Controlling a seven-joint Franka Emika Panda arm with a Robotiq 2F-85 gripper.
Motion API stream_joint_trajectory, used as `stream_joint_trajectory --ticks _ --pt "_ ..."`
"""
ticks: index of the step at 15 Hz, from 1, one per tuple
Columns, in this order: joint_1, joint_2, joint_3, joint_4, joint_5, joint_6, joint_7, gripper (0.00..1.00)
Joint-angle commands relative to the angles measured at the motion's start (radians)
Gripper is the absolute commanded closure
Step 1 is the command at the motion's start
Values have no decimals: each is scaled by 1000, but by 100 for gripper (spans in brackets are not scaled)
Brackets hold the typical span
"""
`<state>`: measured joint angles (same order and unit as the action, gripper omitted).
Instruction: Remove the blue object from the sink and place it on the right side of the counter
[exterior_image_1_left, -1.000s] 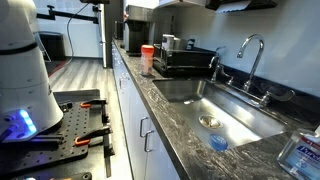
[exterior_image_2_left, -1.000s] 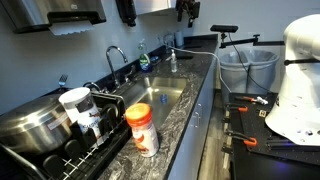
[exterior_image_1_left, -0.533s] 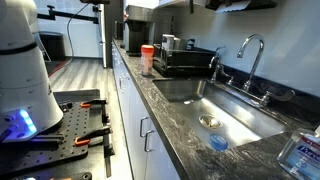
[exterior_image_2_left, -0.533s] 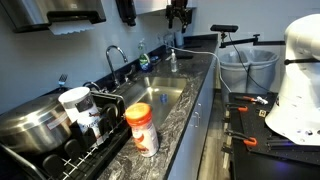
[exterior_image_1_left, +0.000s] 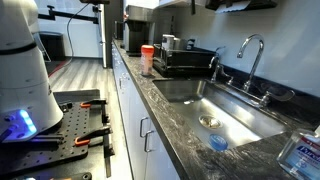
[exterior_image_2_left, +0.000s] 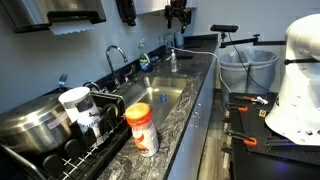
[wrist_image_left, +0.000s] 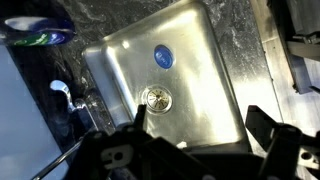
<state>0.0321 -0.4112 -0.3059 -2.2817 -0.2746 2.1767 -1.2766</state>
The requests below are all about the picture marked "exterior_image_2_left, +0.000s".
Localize orange-lid plastic container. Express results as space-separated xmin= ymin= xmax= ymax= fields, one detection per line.
xmin=124 ymin=102 xmax=160 ymax=158

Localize white cable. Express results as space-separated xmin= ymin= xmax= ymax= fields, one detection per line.
xmin=170 ymin=46 xmax=233 ymax=94

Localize stainless steel pot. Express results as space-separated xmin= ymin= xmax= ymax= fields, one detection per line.
xmin=0 ymin=93 xmax=73 ymax=154

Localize small chrome faucet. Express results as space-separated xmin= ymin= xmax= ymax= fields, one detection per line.
xmin=82 ymin=81 xmax=102 ymax=93

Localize small white part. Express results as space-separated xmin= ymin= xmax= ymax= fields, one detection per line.
xmin=255 ymin=96 xmax=269 ymax=106

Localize grey plastic trash bin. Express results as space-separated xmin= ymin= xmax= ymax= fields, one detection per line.
xmin=247 ymin=49 xmax=280 ymax=94
xmin=219 ymin=51 xmax=250 ymax=101

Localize stainless steel sink basin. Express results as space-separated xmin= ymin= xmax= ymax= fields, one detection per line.
xmin=118 ymin=75 xmax=188 ymax=129

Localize tall chrome gooseneck faucet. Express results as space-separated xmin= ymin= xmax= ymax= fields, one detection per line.
xmin=105 ymin=45 xmax=129 ymax=88

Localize black wall soap dispenser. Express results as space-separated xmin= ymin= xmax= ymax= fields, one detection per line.
xmin=115 ymin=0 xmax=138 ymax=28

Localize orange-handled black bar clamp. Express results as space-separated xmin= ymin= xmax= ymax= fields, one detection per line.
xmin=224 ymin=102 xmax=249 ymax=113
xmin=223 ymin=129 xmax=259 ymax=148

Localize black dish rack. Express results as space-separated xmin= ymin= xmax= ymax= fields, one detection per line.
xmin=0 ymin=90 xmax=133 ymax=180

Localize orange-handled hand tool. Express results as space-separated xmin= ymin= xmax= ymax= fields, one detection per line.
xmin=234 ymin=95 xmax=258 ymax=103

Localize clear drinking glass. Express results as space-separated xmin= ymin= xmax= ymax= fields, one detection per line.
xmin=163 ymin=33 xmax=174 ymax=48

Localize white wall cabinet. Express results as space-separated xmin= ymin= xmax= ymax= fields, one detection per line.
xmin=133 ymin=0 xmax=198 ymax=16

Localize black stereo camera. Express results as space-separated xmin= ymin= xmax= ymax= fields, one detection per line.
xmin=210 ymin=24 xmax=240 ymax=34

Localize steel paper towel dispenser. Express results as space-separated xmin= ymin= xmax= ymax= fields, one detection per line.
xmin=0 ymin=0 xmax=108 ymax=34

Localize black flat block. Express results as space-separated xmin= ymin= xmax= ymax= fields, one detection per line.
xmin=176 ymin=53 xmax=194 ymax=60

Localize white cup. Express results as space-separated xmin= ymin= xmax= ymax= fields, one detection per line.
xmin=174 ymin=31 xmax=185 ymax=48

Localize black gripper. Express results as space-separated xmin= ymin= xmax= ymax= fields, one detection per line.
xmin=163 ymin=0 xmax=193 ymax=34

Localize chrome faucet lever handle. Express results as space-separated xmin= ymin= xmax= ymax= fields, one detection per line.
xmin=99 ymin=85 xmax=111 ymax=95
xmin=124 ymin=64 xmax=137 ymax=83

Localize white paper towel sheet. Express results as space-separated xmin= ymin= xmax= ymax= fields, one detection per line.
xmin=48 ymin=19 xmax=96 ymax=36

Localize green dish soap bottle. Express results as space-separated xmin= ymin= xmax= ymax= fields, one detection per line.
xmin=138 ymin=39 xmax=153 ymax=73

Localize white base cabinet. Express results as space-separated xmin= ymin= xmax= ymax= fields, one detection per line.
xmin=166 ymin=56 xmax=218 ymax=180

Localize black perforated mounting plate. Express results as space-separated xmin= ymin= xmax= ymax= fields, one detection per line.
xmin=229 ymin=91 xmax=320 ymax=166

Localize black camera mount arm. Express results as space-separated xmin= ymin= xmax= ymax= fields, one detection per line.
xmin=219 ymin=32 xmax=288 ymax=49

